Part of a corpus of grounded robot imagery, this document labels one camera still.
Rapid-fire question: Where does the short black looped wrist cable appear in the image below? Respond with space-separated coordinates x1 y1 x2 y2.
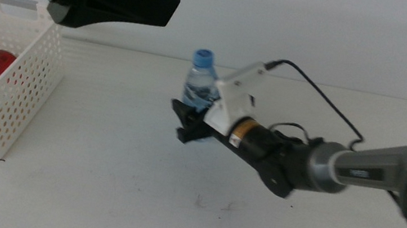
266 118 313 145

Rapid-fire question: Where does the white perforated plastic basket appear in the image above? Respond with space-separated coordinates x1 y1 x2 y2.
0 0 76 169

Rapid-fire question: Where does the clear water bottle blue cap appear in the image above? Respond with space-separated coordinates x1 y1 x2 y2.
179 47 229 118

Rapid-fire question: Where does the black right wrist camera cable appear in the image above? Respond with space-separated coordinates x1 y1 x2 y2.
253 56 376 153

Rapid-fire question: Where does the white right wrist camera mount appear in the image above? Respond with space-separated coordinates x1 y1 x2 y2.
201 52 275 144

